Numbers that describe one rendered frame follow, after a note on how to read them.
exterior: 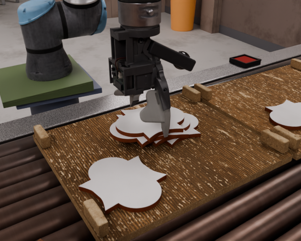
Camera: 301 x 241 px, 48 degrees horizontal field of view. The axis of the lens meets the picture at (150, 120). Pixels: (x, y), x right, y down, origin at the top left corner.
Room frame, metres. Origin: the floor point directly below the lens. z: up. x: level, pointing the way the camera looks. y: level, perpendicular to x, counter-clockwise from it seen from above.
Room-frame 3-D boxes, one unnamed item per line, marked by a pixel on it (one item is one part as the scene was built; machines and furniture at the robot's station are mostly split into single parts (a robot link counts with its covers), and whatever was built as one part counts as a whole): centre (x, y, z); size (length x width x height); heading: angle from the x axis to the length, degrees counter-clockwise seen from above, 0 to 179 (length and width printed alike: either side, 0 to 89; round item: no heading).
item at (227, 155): (0.58, -0.01, 0.93); 0.41 x 0.35 x 0.02; 122
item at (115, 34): (0.60, 0.03, 1.11); 0.09 x 0.08 x 0.12; 119
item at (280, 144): (0.57, -0.25, 0.95); 0.06 x 0.02 x 0.03; 32
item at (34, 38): (1.07, 0.34, 1.07); 0.13 x 0.12 x 0.14; 113
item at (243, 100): (0.80, -0.37, 0.93); 0.41 x 0.35 x 0.02; 121
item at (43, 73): (1.08, 0.34, 0.95); 0.15 x 0.15 x 0.10
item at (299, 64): (1.02, -0.47, 0.95); 0.06 x 0.02 x 0.03; 31
